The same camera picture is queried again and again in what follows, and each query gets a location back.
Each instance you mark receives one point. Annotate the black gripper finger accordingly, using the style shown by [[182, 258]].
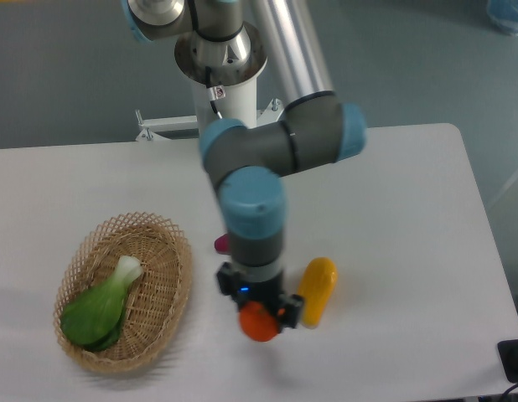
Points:
[[229, 280], [289, 311]]

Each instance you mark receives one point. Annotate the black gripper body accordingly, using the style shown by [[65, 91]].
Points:
[[266, 292]]

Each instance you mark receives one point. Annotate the orange fruit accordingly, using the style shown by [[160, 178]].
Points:
[[257, 323]]

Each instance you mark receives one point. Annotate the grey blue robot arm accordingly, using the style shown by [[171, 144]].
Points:
[[244, 161]]

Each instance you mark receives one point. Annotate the woven wicker basket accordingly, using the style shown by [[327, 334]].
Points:
[[156, 300]]

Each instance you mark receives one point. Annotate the purple sweet potato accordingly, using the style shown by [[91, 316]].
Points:
[[221, 245]]

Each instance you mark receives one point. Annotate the yellow mango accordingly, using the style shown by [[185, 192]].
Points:
[[316, 286]]

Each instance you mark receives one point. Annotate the green bok choy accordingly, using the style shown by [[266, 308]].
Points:
[[94, 319]]

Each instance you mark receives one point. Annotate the black device at edge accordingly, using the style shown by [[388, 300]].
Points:
[[508, 351]]

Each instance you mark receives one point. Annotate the blue plastic bag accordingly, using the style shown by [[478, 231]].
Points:
[[504, 15]]

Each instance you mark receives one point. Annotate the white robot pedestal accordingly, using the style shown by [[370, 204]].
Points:
[[223, 79]]

